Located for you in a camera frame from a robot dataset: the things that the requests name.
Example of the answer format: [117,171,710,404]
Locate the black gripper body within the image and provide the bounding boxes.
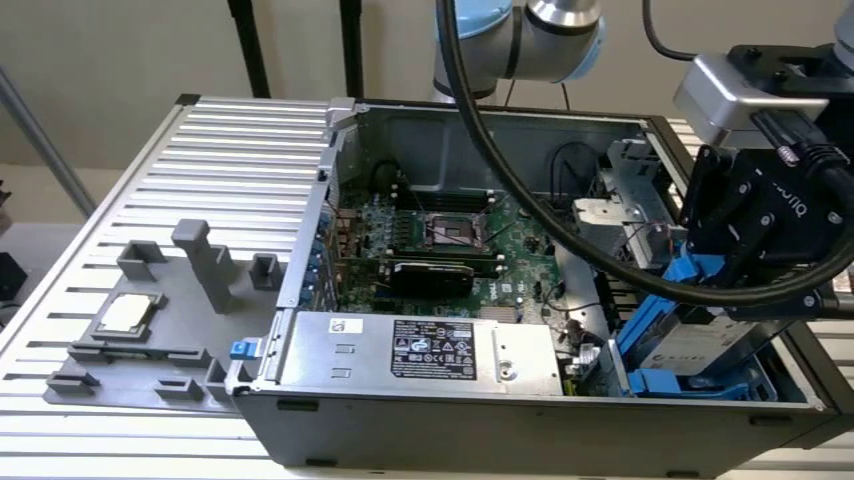
[706,144,854,266]

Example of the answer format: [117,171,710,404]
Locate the hard disk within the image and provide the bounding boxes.
[612,242,799,386]

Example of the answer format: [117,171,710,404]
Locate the silver metal drive cage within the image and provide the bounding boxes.
[572,138,692,271]

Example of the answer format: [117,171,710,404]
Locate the green motherboard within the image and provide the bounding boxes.
[326,187,602,351]

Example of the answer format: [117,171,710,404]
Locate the CPU socket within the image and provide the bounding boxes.
[412,209,488,251]

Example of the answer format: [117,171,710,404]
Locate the black graphics card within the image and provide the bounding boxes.
[376,257,499,301]

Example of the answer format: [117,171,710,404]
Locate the black open PC case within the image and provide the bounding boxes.
[225,97,854,469]

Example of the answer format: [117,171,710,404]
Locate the silver power supply unit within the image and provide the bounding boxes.
[265,309,568,399]

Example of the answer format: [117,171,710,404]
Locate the black stand pole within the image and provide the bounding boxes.
[338,0,366,99]
[225,0,272,99]

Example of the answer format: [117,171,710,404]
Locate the grey parts rack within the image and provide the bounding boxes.
[43,218,295,414]

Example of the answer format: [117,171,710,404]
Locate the silver CPU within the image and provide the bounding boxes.
[97,294,164,335]

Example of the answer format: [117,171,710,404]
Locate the grey metal pole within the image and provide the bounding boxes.
[0,64,95,216]

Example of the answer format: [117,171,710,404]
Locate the black device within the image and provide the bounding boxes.
[0,252,29,301]

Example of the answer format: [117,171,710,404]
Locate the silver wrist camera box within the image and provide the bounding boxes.
[672,52,833,149]

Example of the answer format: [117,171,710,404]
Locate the black looped wires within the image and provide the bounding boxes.
[550,141,602,236]

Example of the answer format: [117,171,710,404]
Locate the blue disk carrier handle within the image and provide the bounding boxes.
[630,369,683,399]

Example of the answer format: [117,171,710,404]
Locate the thin black wire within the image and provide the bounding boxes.
[540,280,606,317]

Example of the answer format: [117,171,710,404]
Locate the black camera cable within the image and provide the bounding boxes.
[642,0,702,62]

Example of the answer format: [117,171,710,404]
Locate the black cable loop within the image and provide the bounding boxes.
[370,159,402,199]

